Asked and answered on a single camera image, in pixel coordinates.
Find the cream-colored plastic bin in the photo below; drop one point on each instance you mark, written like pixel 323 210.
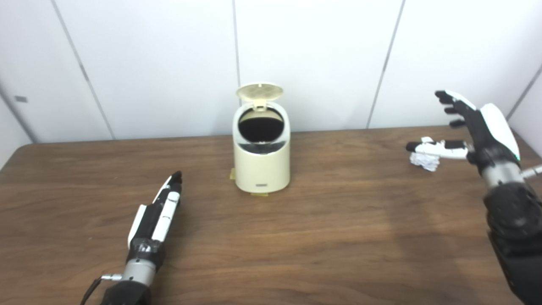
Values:
pixel 262 169

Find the small yellow tape piece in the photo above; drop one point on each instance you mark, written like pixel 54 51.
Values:
pixel 232 173

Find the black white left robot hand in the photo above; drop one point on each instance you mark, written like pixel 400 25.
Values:
pixel 154 224

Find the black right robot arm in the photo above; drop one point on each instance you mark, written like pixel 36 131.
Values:
pixel 516 228

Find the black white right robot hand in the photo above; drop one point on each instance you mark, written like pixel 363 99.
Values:
pixel 493 131

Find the round cream bin lid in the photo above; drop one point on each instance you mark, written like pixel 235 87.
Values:
pixel 259 91

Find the white paper ball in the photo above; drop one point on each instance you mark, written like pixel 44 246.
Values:
pixel 425 162

